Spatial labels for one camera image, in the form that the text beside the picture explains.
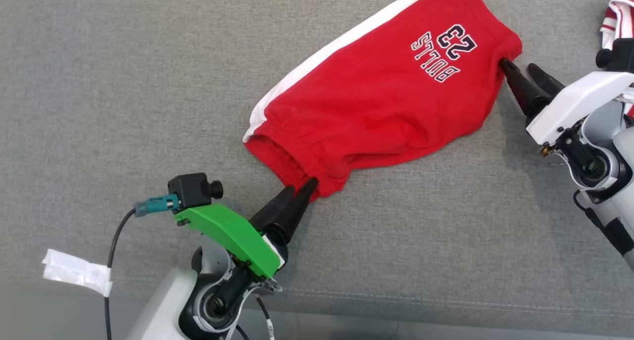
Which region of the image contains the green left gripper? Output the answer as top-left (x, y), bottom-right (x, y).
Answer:
top-left (174, 177), bottom-right (319, 281)

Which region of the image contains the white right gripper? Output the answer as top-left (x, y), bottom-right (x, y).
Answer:
top-left (498, 57), bottom-right (634, 145)

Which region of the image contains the red white-sleeved t-shirt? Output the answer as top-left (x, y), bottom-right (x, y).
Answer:
top-left (599, 0), bottom-right (634, 118)

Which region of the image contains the red shorts white side stripe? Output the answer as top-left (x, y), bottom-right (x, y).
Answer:
top-left (242, 0), bottom-right (524, 202)

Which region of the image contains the grey fabric sofa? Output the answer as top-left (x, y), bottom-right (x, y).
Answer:
top-left (0, 0), bottom-right (634, 339)

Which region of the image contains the teal camera cable connector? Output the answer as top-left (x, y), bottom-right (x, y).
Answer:
top-left (133, 193), bottom-right (180, 218)

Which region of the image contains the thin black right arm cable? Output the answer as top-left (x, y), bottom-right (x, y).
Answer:
top-left (573, 190), bottom-right (634, 257)

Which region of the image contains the thin black left camera cable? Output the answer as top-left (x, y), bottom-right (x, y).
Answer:
top-left (104, 208), bottom-right (137, 340)

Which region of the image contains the white tape cable label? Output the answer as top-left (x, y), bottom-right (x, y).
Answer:
top-left (42, 249), bottom-right (113, 297)

